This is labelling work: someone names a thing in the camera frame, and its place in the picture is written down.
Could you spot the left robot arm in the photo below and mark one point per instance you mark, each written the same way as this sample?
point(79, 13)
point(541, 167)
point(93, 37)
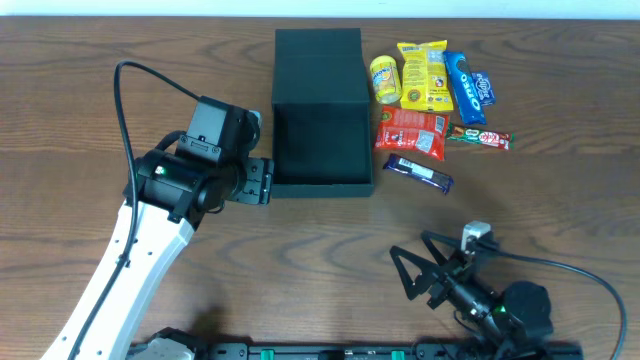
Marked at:
point(186, 176)

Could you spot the small blue gum pack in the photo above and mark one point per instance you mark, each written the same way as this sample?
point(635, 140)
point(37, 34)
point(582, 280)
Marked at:
point(484, 88)

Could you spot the dark blue chocolate bar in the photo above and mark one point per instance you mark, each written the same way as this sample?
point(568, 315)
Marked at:
point(418, 172)

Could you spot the green red KitKat bar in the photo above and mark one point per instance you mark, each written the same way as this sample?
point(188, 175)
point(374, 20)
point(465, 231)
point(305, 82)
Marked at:
point(479, 137)

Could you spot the yellow candy jar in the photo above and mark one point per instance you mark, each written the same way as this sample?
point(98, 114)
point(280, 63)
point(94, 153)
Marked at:
point(385, 79)

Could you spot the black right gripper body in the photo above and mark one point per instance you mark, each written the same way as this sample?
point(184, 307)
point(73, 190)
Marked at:
point(441, 282)

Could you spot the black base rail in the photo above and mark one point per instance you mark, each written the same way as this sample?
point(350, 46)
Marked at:
point(165, 349)

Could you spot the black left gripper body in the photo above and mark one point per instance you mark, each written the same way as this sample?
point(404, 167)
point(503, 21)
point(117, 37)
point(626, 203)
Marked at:
point(257, 181)

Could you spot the black gift box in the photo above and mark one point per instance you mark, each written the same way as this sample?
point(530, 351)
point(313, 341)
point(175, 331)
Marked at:
point(321, 109)

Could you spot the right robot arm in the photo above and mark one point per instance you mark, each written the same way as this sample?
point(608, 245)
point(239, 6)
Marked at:
point(511, 325)

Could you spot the blue Oreo cookie pack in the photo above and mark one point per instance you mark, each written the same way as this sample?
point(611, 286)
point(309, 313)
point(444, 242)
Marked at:
point(467, 98)

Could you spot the yellow snack bag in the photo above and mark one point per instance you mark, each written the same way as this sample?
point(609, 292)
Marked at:
point(424, 77)

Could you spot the red snack bag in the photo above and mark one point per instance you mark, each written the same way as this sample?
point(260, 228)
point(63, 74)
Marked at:
point(401, 129)

